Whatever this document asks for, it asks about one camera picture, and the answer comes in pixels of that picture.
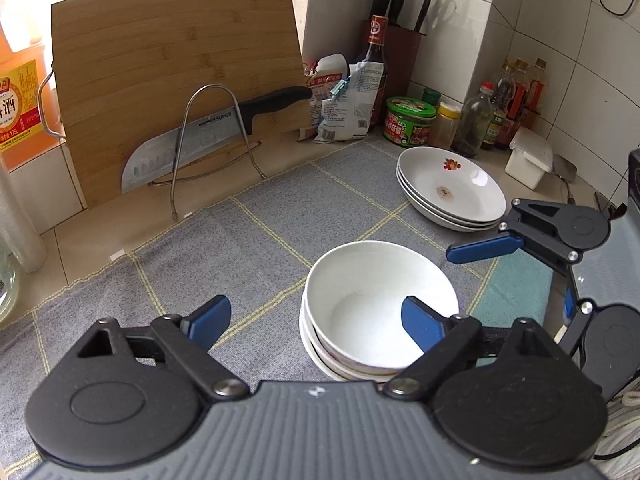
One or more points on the green-lidded sauce jar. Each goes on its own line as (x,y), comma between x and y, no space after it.
(409,122)

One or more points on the bamboo cutting board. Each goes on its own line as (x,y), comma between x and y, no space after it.
(150,35)

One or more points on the dark vinegar bottle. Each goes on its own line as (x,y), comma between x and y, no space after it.
(372,55)

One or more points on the white and red bag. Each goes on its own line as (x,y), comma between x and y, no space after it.
(320,80)

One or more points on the dark red knife block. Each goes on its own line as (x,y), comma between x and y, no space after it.
(405,60)

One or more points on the orange liquor bottle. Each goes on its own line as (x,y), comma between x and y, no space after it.
(20,100)

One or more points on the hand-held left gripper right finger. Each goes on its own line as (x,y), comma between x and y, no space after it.
(420,322)

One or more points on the grey checked cloth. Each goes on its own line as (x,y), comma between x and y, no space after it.
(250,260)

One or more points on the teal binder clip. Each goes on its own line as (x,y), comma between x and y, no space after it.
(340,87)

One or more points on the green-label oil bottle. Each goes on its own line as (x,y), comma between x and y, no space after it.
(495,125)

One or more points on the metal spatula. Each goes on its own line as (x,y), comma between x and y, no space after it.
(564,167)

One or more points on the clear glass jar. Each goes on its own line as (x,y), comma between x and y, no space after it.
(20,220)
(6,290)

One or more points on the speckled-stain white fruit-print plate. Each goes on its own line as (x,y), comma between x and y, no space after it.
(406,191)

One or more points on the white plastic box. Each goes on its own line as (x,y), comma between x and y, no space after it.
(527,160)

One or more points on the white printed plastic bag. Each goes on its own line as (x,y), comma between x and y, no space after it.
(355,105)

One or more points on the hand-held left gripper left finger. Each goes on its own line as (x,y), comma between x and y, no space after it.
(212,320)

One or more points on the yellow-capped spice bottle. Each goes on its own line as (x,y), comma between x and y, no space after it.
(445,127)

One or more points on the red-capped glass bottle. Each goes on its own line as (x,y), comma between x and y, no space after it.
(472,125)

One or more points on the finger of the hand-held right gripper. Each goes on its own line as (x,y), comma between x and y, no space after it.
(480,251)
(577,325)

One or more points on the red-label dark bottle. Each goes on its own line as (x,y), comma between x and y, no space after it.
(515,105)

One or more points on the green-capped spice jar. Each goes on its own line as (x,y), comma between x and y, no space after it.
(431,96)

